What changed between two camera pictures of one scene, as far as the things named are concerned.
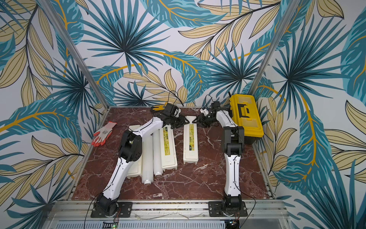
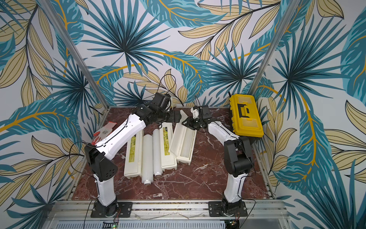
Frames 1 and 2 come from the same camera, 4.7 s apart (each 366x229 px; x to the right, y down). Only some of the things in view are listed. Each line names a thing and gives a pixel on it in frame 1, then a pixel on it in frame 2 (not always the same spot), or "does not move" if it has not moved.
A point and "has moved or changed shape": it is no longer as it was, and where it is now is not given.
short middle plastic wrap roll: x=157 y=153 does not move
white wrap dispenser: x=190 y=153 has moved or changed shape
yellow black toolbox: x=245 y=111 does not move
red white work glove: x=105 y=133 does not move
